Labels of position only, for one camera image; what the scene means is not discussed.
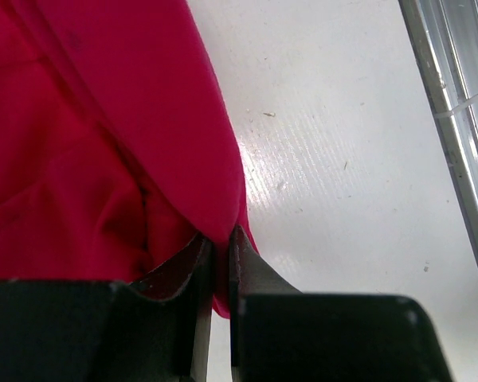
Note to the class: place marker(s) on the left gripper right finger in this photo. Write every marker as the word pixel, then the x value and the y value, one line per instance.
pixel 279 333

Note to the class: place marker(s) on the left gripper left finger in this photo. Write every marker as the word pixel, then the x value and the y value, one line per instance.
pixel 154 329

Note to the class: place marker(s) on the red t shirt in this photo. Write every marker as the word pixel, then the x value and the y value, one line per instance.
pixel 115 144

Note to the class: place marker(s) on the white zip tie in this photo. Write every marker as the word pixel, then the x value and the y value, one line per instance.
pixel 457 109

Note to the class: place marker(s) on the aluminium front rail frame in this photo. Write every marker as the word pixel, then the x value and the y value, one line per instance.
pixel 444 38

